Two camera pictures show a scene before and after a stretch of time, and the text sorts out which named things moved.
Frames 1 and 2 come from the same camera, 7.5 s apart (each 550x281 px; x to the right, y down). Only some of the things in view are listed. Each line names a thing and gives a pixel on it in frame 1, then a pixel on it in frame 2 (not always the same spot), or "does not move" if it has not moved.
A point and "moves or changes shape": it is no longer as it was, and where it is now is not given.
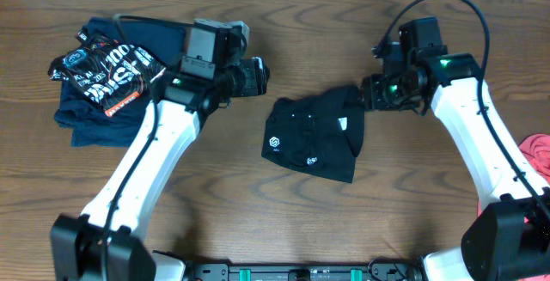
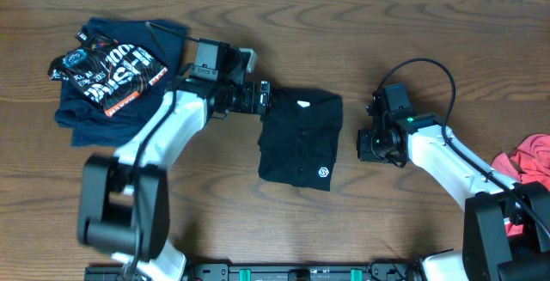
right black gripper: (373, 98) -> (364, 152)
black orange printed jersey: (107, 70) does not move
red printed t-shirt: (536, 150) does not move
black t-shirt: (320, 132) moves or changes shape
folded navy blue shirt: (89, 125) does not move
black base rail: (394, 269) does not move
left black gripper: (253, 78) -> (263, 107)
